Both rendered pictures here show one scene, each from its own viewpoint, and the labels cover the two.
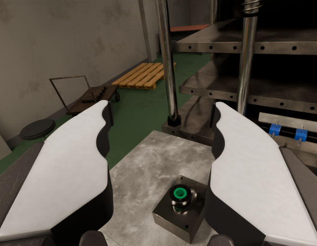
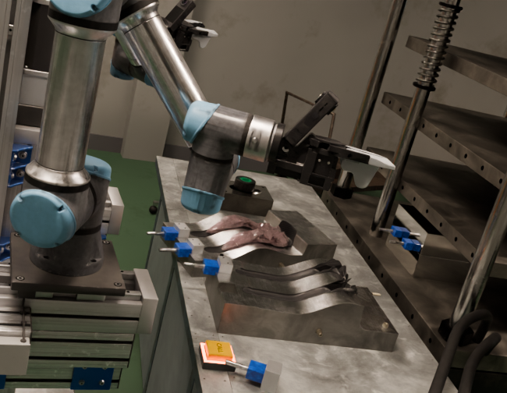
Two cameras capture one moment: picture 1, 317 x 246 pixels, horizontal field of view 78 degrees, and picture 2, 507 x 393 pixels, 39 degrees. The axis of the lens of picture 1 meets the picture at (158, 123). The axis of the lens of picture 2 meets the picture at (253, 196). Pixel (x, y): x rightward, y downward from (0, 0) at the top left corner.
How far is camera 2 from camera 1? 2.26 m
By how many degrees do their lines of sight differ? 33
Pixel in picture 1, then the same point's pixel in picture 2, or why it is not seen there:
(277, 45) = (430, 127)
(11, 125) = not seen: hidden behind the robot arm
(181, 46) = (386, 98)
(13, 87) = (236, 77)
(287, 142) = (401, 254)
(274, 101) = (411, 193)
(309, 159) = (396, 271)
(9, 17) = not seen: outside the picture
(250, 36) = (413, 107)
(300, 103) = (423, 202)
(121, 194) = not seen: hidden behind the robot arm
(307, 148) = (409, 266)
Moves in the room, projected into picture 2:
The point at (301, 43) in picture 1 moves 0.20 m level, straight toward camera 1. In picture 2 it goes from (440, 132) to (389, 122)
